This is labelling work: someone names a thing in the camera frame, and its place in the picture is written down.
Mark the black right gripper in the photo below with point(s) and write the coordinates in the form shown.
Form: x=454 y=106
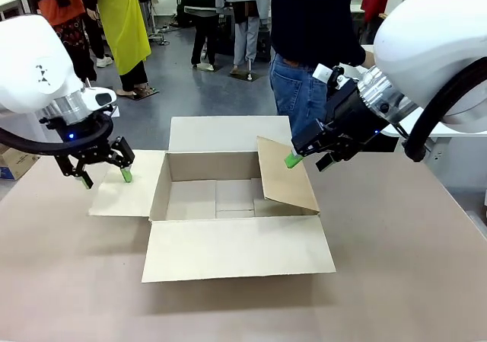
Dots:
x=352 y=117

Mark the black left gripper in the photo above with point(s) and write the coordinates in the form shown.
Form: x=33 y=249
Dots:
x=78 y=133

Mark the brown cardboard box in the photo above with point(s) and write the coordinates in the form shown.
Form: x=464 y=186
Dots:
x=236 y=250

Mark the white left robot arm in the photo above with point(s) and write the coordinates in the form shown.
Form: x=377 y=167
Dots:
x=26 y=60

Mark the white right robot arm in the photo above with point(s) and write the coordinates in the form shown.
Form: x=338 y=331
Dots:
x=418 y=33

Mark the person's right forearm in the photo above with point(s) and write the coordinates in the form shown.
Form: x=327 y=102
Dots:
x=348 y=52

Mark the cardboard box with blue print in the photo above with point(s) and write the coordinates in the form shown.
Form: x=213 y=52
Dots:
x=15 y=165

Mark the person's right hand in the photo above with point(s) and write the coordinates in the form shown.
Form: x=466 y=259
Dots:
x=370 y=60

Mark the mannequin in grey trousers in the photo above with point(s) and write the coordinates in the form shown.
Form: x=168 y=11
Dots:
x=243 y=41

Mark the person in dark shirt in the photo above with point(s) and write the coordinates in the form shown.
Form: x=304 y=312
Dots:
x=304 y=14

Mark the mannequin with yellow apron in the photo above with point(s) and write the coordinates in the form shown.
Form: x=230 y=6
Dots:
x=123 y=22

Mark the person in black trousers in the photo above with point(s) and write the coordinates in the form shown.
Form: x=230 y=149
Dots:
x=203 y=41

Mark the mannequin with orange top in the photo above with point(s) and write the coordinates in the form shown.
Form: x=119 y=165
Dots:
x=62 y=7

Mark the white background desk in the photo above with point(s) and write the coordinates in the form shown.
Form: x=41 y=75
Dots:
x=11 y=5

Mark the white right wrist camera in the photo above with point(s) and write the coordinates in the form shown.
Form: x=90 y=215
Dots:
x=323 y=72

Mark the dark mannequin base plate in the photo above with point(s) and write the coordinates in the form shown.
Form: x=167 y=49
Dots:
x=139 y=92

